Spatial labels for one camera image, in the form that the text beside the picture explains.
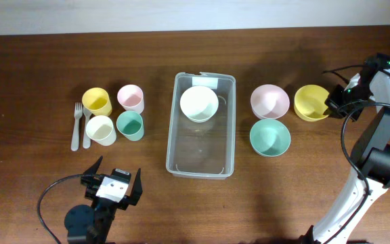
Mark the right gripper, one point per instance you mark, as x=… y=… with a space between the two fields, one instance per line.
x=334 y=106

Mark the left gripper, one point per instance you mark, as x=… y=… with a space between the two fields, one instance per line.
x=88 y=179

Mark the yellow bowl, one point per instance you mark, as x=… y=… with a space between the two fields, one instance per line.
x=309 y=103

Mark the cream white cup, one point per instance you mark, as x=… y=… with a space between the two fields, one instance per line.
x=101 y=129

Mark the green cup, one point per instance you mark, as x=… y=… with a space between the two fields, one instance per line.
x=131 y=125

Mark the pink bowl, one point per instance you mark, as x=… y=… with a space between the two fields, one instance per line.
x=269 y=102

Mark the green bowl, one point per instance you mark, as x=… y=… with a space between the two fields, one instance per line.
x=270 y=138

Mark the yellow cup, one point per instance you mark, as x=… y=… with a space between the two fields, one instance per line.
x=97 y=101

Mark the pink cup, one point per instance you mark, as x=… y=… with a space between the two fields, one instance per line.
x=131 y=97

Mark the white bowl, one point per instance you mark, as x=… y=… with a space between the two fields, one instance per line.
x=199 y=103

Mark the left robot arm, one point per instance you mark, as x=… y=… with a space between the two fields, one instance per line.
x=91 y=223

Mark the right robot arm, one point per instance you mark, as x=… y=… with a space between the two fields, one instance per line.
x=369 y=158

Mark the clear plastic container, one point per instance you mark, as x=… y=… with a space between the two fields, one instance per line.
x=203 y=150

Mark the white plastic spoon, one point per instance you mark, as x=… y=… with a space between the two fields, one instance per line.
x=86 y=140

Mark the white plastic fork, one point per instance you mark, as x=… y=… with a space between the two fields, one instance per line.
x=78 y=112

